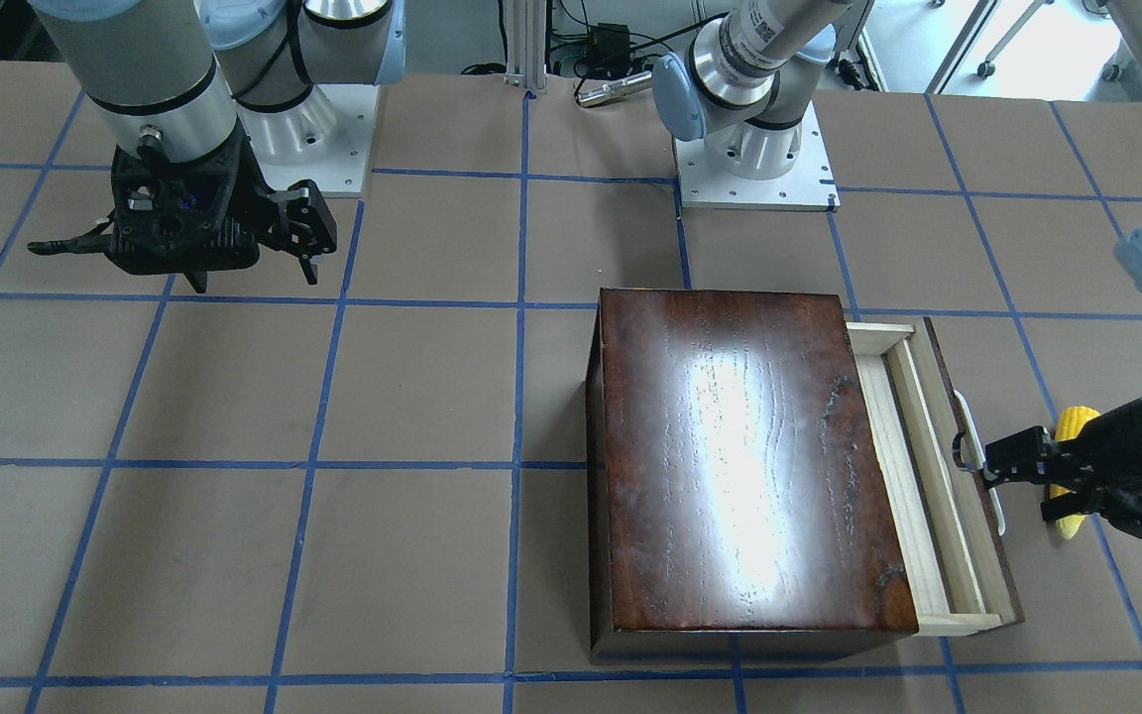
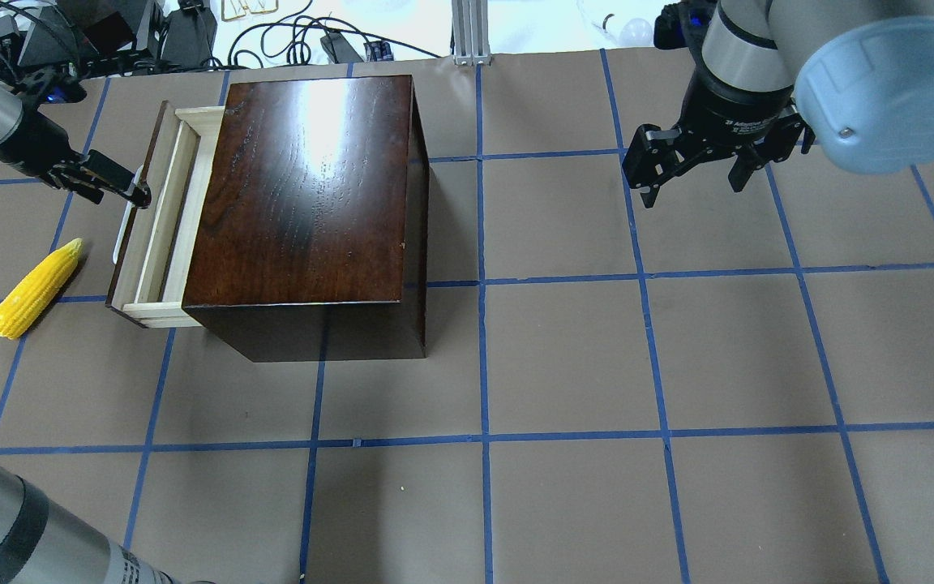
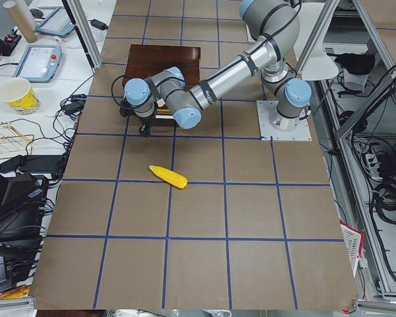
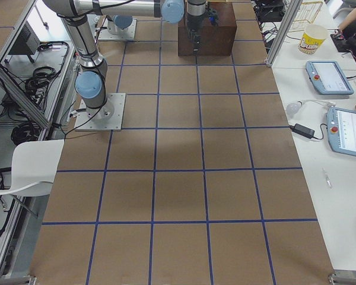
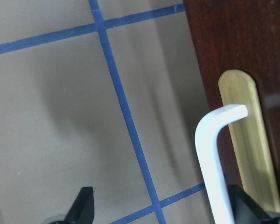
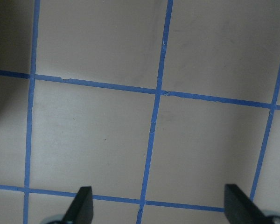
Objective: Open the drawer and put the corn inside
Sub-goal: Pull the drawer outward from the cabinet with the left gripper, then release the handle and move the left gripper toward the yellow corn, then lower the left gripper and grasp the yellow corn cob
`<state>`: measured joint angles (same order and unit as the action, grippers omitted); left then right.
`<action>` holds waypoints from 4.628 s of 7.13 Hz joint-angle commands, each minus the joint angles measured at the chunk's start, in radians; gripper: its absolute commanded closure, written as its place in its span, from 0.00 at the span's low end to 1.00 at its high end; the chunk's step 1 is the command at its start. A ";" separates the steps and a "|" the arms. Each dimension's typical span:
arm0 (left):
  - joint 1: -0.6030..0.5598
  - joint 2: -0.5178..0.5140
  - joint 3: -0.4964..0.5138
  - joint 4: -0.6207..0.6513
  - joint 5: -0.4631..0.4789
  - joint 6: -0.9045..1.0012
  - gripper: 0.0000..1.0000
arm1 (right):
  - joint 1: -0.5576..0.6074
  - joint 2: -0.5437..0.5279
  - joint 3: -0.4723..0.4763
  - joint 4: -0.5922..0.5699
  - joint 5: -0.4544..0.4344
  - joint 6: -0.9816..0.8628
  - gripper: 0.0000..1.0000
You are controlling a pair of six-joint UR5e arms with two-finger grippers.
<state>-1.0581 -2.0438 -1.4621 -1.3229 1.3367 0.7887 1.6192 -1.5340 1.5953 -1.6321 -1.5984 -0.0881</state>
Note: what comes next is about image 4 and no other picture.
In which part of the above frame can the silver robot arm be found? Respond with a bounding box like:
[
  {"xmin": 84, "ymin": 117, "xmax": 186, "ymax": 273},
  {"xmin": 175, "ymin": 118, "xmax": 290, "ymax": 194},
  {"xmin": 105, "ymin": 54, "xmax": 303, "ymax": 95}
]
[
  {"xmin": 106, "ymin": 15, "xmax": 133, "ymax": 35},
  {"xmin": 44, "ymin": 1, "xmax": 217, "ymax": 83}
]

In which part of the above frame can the popcorn paper bucket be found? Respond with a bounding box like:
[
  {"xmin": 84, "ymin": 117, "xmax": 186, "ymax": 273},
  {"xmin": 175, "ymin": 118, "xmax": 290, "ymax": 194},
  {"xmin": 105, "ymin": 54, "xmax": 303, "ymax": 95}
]
[{"xmin": 298, "ymin": 24, "xmax": 329, "ymax": 55}]

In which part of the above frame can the gold wire rack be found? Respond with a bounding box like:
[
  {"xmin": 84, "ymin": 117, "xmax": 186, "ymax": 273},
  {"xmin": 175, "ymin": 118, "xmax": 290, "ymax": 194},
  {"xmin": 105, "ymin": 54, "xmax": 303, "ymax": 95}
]
[{"xmin": 289, "ymin": 1, "xmax": 323, "ymax": 32}]

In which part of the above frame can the lower teach pendant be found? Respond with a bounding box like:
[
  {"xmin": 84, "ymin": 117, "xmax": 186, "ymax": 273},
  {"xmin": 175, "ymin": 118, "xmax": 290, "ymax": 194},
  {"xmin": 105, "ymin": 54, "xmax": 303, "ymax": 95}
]
[{"xmin": 326, "ymin": 107, "xmax": 356, "ymax": 157}]

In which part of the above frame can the white plastic chair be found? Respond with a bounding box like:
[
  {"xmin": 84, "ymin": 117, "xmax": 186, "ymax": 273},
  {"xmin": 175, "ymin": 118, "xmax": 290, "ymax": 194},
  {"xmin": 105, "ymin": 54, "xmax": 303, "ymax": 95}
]
[{"xmin": 0, "ymin": 140, "xmax": 64, "ymax": 197}]

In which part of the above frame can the dark wooden drawer box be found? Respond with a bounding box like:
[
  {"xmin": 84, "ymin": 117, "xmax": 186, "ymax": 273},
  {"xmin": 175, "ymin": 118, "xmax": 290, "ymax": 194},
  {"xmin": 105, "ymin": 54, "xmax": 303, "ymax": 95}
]
[{"xmin": 178, "ymin": 1, "xmax": 237, "ymax": 56}]

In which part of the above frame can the black power adapter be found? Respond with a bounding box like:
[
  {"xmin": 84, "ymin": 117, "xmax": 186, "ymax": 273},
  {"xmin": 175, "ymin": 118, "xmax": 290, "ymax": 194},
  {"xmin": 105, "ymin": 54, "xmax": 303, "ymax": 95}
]
[{"xmin": 290, "ymin": 123, "xmax": 314, "ymax": 139}]

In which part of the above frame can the upper teach pendant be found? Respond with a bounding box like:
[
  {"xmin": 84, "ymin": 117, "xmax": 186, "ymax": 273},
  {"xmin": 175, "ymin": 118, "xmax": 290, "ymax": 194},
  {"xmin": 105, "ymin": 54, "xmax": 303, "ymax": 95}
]
[{"xmin": 305, "ymin": 61, "xmax": 354, "ymax": 96}]

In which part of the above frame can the aluminium frame post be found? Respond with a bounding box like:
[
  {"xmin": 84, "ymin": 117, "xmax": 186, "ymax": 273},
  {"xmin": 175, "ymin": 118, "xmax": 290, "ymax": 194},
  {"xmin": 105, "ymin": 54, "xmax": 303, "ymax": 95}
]
[{"xmin": 265, "ymin": 0, "xmax": 302, "ymax": 67}]

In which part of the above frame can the black electronics box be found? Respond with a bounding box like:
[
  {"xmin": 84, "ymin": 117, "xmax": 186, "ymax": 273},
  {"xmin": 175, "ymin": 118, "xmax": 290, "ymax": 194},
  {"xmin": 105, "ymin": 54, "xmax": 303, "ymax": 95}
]
[{"xmin": 9, "ymin": 21, "xmax": 40, "ymax": 55}]

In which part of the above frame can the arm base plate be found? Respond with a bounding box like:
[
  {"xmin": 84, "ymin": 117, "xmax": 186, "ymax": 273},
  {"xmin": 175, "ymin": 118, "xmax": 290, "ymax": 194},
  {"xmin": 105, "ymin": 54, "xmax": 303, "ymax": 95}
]
[
  {"xmin": 74, "ymin": 93, "xmax": 126, "ymax": 131},
  {"xmin": 97, "ymin": 18, "xmax": 137, "ymax": 42}
]

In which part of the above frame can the teach pendant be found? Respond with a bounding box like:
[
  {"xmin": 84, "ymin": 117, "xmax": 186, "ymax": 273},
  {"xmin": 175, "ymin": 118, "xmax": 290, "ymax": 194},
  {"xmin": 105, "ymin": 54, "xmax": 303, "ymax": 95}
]
[
  {"xmin": 305, "ymin": 61, "xmax": 354, "ymax": 96},
  {"xmin": 326, "ymin": 107, "xmax": 356, "ymax": 157}
]

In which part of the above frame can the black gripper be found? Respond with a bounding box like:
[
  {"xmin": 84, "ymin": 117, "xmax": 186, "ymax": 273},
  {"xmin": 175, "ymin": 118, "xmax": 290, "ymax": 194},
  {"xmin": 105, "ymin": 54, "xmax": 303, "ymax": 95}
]
[{"xmin": 186, "ymin": 0, "xmax": 218, "ymax": 50}]

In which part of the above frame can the white light bulb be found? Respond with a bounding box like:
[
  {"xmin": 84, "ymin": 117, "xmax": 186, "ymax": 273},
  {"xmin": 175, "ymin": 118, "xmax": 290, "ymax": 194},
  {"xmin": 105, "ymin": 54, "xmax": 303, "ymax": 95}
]
[{"xmin": 285, "ymin": 101, "xmax": 303, "ymax": 117}]

